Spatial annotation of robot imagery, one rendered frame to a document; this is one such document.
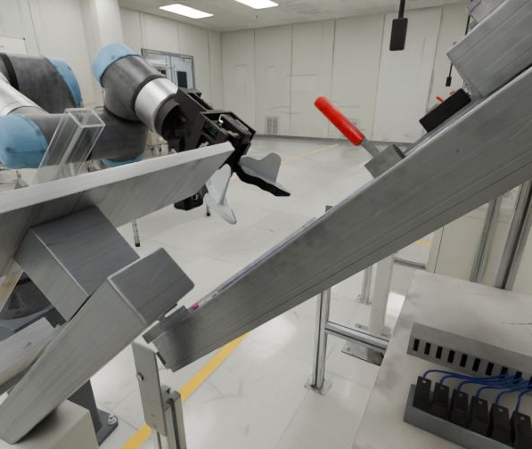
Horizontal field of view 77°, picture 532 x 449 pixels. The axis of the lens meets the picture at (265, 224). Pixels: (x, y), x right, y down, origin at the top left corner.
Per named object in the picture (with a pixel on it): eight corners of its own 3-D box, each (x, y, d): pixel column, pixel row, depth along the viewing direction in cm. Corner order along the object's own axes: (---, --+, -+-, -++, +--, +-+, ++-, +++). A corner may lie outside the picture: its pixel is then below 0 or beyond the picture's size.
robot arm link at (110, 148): (69, 151, 58) (71, 93, 51) (129, 144, 66) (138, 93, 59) (89, 180, 56) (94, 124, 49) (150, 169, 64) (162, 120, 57)
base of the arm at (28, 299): (-21, 311, 91) (-32, 279, 87) (33, 284, 104) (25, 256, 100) (16, 324, 85) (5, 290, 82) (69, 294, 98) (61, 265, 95)
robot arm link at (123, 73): (127, 86, 59) (135, 38, 54) (168, 122, 57) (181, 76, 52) (85, 89, 53) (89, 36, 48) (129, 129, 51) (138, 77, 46)
